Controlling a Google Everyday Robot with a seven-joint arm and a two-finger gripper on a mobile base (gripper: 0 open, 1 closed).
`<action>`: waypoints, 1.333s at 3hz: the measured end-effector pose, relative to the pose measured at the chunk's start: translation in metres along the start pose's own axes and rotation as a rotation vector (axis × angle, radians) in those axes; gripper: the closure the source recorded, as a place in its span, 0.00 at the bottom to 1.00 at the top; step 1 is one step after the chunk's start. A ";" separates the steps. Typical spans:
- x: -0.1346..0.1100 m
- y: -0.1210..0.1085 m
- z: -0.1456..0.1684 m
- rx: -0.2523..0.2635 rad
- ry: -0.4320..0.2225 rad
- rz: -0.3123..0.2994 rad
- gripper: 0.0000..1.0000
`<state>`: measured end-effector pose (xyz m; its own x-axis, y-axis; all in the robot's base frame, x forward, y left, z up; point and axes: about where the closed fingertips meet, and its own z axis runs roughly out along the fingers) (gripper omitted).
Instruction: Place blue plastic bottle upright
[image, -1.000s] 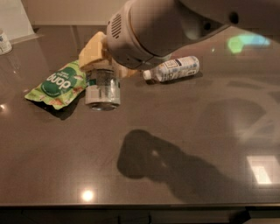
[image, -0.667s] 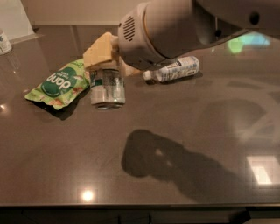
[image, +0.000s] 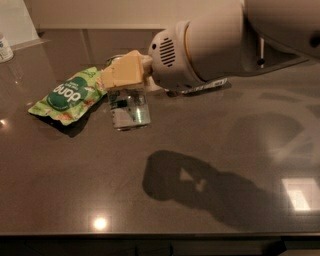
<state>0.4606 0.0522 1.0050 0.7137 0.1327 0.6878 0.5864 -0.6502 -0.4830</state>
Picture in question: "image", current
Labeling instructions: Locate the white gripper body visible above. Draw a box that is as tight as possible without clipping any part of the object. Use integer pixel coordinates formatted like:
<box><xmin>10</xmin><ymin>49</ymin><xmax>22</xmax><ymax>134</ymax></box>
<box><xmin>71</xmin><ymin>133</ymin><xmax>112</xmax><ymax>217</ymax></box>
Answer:
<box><xmin>148</xmin><ymin>21</ymin><xmax>204</xmax><ymax>91</ymax></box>

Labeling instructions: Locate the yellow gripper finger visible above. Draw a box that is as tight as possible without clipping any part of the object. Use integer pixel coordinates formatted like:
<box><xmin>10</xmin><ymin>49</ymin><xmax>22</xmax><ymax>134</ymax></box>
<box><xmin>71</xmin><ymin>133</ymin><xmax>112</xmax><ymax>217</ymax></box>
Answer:
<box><xmin>101</xmin><ymin>50</ymin><xmax>144</xmax><ymax>90</ymax></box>

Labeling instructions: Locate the silver green soda can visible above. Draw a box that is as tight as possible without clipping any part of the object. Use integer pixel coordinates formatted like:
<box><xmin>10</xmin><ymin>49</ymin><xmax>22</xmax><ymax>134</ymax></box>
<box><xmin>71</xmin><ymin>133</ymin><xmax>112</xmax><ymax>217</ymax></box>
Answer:
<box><xmin>105</xmin><ymin>55</ymin><xmax>151</xmax><ymax>130</ymax></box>

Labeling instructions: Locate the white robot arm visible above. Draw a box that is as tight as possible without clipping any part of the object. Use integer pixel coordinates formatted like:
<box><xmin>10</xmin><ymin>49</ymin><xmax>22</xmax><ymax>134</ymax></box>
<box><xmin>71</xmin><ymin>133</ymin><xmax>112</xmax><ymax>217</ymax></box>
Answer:
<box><xmin>101</xmin><ymin>0</ymin><xmax>320</xmax><ymax>91</ymax></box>

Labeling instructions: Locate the clear blue-label plastic bottle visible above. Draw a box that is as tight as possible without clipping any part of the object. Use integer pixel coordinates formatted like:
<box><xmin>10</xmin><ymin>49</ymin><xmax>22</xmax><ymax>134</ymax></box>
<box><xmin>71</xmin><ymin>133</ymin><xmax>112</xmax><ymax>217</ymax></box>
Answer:
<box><xmin>181</xmin><ymin>78</ymin><xmax>228</xmax><ymax>95</ymax></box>

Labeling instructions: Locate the green snack chip bag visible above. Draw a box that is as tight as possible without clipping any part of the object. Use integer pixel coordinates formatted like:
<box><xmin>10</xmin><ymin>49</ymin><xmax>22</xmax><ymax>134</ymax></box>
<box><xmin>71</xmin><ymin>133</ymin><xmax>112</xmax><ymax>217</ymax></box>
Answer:
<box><xmin>28</xmin><ymin>67</ymin><xmax>106</xmax><ymax>126</ymax></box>

